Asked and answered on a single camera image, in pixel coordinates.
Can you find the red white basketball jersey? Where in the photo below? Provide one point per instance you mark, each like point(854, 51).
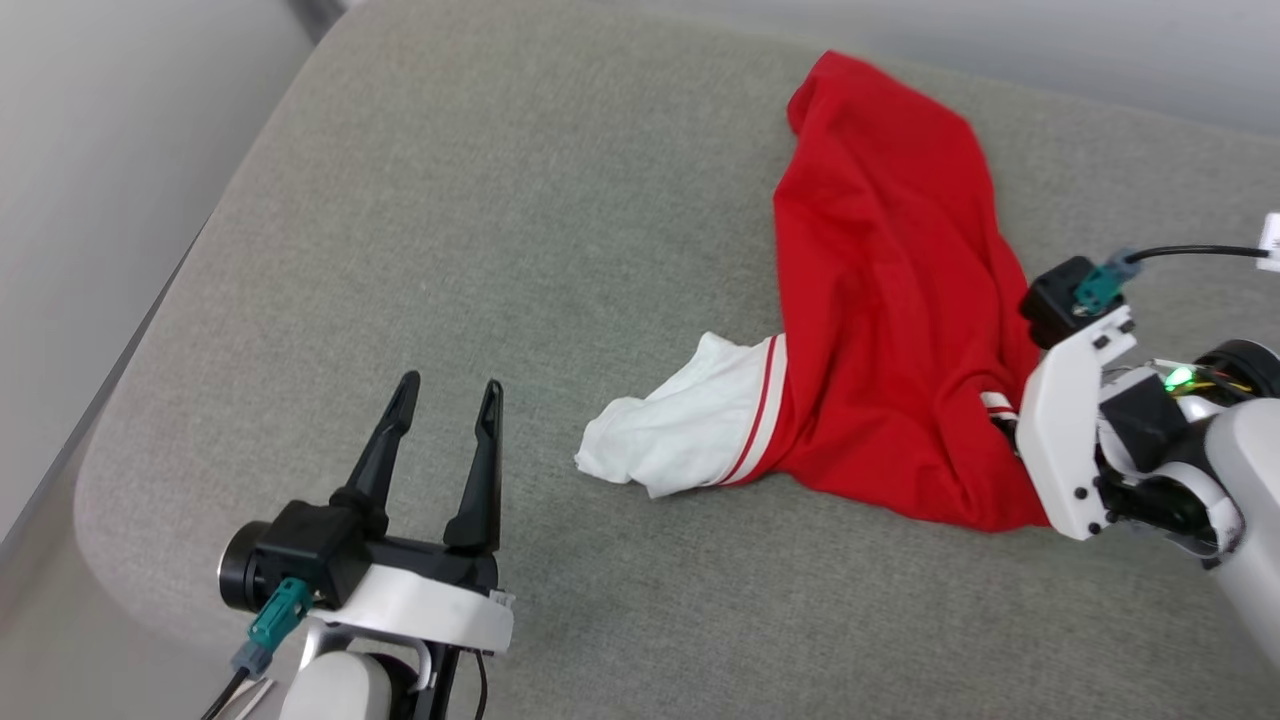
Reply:
point(890, 320)

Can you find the grey fabric sofa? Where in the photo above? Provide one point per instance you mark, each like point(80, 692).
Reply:
point(560, 250)

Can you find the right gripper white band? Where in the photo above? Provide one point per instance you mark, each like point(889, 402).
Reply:
point(1060, 440)

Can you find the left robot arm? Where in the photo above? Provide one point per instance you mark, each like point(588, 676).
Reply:
point(345, 690)

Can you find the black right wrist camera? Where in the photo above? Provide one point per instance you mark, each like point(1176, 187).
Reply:
point(1050, 300)

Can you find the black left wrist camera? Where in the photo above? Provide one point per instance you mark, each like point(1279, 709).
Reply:
point(305, 545)

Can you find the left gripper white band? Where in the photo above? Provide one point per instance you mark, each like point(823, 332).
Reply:
point(420, 605)

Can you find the dark grey metal strip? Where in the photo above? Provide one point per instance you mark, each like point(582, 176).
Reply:
point(316, 14)

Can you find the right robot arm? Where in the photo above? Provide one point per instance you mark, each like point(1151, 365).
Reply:
point(1255, 520)

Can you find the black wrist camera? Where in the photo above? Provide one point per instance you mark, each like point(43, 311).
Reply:
point(1050, 300)
point(305, 545)

